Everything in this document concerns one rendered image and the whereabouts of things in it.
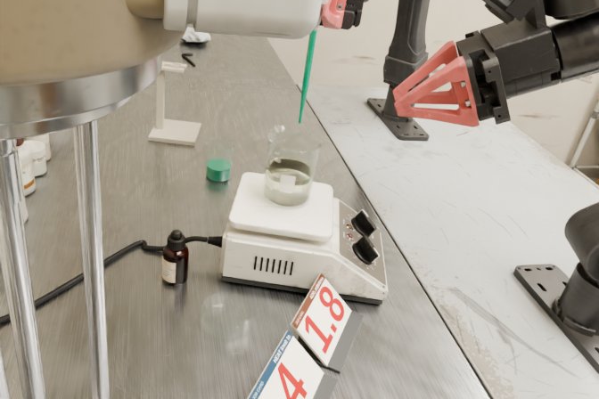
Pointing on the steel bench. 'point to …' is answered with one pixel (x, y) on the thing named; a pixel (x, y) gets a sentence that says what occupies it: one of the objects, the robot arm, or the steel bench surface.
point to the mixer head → (133, 20)
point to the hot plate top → (314, 231)
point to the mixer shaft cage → (12, 218)
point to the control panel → (356, 241)
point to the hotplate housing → (294, 263)
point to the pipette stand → (184, 132)
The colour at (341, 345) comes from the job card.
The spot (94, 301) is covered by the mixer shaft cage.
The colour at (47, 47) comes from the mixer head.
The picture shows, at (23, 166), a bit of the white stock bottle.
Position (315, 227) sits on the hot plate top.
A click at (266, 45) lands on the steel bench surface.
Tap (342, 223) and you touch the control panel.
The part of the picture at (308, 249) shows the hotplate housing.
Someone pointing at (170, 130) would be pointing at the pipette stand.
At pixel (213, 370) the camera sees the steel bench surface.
